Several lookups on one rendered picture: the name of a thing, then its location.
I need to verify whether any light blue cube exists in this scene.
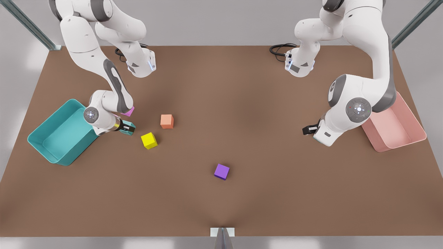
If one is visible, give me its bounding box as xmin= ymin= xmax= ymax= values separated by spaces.
xmin=121 ymin=120 xmax=136 ymax=136

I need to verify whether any yellow cube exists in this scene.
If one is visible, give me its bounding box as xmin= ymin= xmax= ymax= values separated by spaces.
xmin=141 ymin=132 xmax=158 ymax=150

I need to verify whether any teal plastic bin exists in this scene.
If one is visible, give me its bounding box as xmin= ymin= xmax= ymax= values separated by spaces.
xmin=27 ymin=99 xmax=101 ymax=166

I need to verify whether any pink plastic bin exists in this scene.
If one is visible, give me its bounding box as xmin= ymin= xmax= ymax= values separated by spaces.
xmin=361 ymin=91 xmax=427 ymax=153

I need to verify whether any purple cube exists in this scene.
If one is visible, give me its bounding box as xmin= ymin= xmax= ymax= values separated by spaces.
xmin=214 ymin=164 xmax=230 ymax=181

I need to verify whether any black cable loop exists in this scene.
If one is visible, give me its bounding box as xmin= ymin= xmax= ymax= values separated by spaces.
xmin=115 ymin=43 xmax=150 ymax=63
xmin=269 ymin=43 xmax=299 ymax=63

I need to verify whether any silver frame post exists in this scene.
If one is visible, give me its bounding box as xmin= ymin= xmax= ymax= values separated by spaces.
xmin=210 ymin=227 xmax=235 ymax=249
xmin=0 ymin=0 xmax=62 ymax=51
xmin=391 ymin=0 xmax=443 ymax=49

